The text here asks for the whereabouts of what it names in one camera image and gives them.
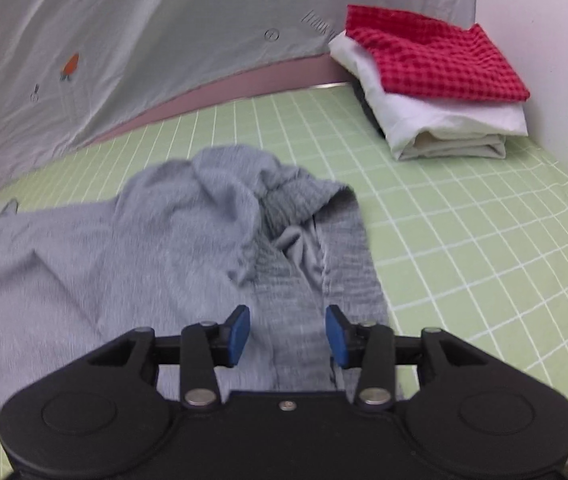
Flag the black folded garment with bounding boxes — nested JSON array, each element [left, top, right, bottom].
[[351, 80, 386, 139]]

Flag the white folded garment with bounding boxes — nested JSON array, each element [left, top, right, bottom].
[[329, 32, 528, 160]]

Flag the grey sweatpants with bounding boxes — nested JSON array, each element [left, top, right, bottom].
[[0, 145, 389, 407]]

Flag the grey carrot print sheet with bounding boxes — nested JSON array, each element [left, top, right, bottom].
[[0, 0, 476, 188]]

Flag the green grid cutting mat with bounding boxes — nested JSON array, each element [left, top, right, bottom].
[[0, 84, 568, 480]]

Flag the red checkered folded cloth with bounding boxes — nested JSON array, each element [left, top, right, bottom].
[[345, 4, 530, 103]]

